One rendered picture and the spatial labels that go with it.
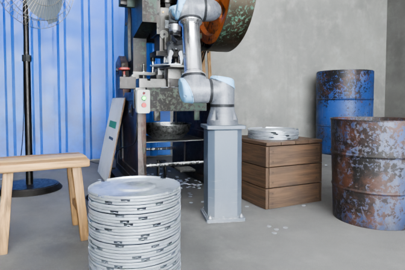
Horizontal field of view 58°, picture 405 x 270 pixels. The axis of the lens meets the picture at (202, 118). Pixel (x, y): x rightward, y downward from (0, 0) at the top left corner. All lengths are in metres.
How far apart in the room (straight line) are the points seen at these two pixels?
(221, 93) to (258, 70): 2.46
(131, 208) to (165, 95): 1.28
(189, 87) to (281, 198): 0.79
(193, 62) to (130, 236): 0.92
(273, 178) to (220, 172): 0.36
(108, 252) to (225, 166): 0.76
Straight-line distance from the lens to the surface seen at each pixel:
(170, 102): 2.27
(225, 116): 1.70
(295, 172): 2.05
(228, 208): 1.76
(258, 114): 4.14
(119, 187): 1.19
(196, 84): 1.68
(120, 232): 1.11
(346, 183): 1.83
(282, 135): 2.04
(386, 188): 1.79
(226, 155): 1.71
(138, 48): 2.67
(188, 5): 1.84
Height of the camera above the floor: 0.57
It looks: 3 degrees down
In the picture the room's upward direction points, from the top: straight up
